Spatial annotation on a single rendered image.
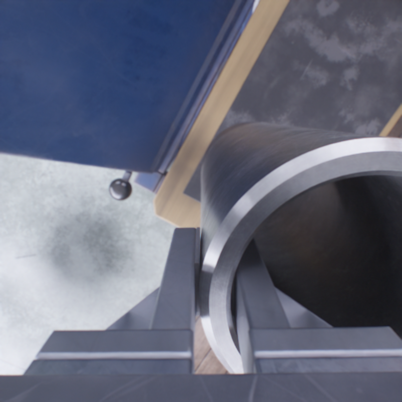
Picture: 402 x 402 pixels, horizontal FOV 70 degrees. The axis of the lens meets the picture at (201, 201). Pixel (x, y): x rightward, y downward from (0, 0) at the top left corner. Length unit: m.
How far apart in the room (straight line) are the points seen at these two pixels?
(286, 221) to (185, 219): 0.23
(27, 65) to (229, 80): 0.28
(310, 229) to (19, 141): 0.29
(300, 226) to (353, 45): 0.32
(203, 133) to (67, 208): 1.09
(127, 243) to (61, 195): 0.38
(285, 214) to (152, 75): 0.24
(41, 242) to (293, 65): 1.39
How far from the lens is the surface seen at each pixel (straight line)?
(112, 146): 0.41
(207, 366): 1.55
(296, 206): 0.33
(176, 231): 0.15
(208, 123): 0.48
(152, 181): 0.51
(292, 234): 0.30
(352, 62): 0.53
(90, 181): 1.40
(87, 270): 1.58
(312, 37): 0.51
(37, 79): 0.32
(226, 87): 0.48
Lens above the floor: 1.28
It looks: 74 degrees down
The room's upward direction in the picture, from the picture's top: 179 degrees counter-clockwise
